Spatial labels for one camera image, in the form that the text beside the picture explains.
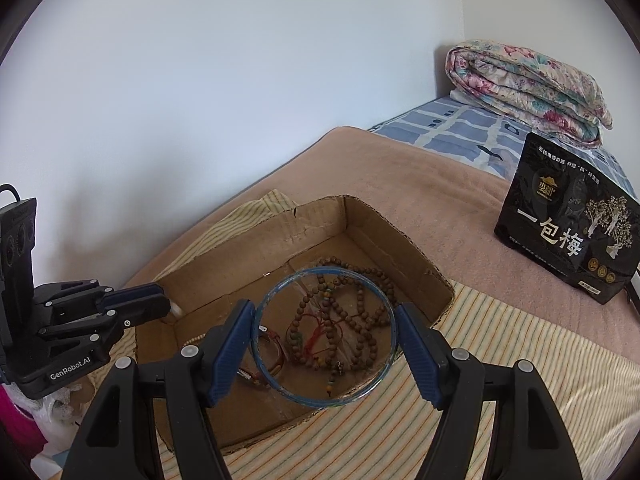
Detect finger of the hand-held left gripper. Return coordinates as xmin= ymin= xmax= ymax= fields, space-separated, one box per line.
xmin=40 ymin=302 xmax=172 ymax=361
xmin=32 ymin=277 xmax=166 ymax=313

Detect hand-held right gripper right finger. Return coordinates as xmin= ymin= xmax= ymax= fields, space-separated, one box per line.
xmin=395 ymin=304 xmax=583 ymax=480

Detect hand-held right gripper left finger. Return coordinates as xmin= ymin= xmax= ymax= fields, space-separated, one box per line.
xmin=60 ymin=299 xmax=257 ymax=480

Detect white pearl bracelet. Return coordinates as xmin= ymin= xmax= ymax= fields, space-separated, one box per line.
xmin=167 ymin=300 xmax=207 ymax=350

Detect brown strap wristwatch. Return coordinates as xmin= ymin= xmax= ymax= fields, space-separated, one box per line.
xmin=239 ymin=327 xmax=290 ymax=390

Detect dark wooden bead necklace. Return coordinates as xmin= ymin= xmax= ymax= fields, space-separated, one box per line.
xmin=317 ymin=257 xmax=401 ymax=376

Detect small brown bead necklace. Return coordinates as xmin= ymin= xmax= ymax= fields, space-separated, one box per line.
xmin=285 ymin=275 xmax=353 ymax=397

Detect cardboard box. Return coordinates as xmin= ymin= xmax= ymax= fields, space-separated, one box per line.
xmin=127 ymin=195 xmax=456 ymax=456

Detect thin translucent bangle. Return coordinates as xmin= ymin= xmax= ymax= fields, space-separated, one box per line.
xmin=251 ymin=267 xmax=401 ymax=406

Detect white plastic bag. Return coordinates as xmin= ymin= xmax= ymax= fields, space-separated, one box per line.
xmin=32 ymin=385 xmax=83 ymax=461

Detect pink cloth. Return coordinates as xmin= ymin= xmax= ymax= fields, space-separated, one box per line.
xmin=0 ymin=384 xmax=48 ymax=461

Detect brown blanket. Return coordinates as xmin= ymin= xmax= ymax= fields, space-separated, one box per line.
xmin=112 ymin=125 xmax=640 ymax=361

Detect black snack bag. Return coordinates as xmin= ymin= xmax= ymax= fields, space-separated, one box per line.
xmin=494 ymin=132 xmax=640 ymax=306

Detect blue checked bed sheet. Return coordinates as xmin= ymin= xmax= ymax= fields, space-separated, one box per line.
xmin=367 ymin=96 xmax=633 ymax=196

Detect folded floral quilt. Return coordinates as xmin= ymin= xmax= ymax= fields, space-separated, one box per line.
xmin=445 ymin=39 xmax=613 ymax=148

